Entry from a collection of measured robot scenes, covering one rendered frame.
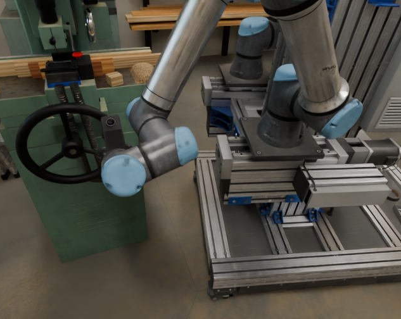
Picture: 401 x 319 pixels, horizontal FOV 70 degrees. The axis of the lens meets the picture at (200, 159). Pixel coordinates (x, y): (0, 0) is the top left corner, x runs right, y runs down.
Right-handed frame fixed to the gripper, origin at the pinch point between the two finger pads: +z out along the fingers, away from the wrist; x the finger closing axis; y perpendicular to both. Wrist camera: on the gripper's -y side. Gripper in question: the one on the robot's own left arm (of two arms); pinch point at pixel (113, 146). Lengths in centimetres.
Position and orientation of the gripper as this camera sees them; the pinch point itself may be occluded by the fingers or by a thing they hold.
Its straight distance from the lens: 87.2
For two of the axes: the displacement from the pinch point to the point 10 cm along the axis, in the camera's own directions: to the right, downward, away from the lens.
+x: 9.3, -1.9, 3.0
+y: 1.3, 9.7, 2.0
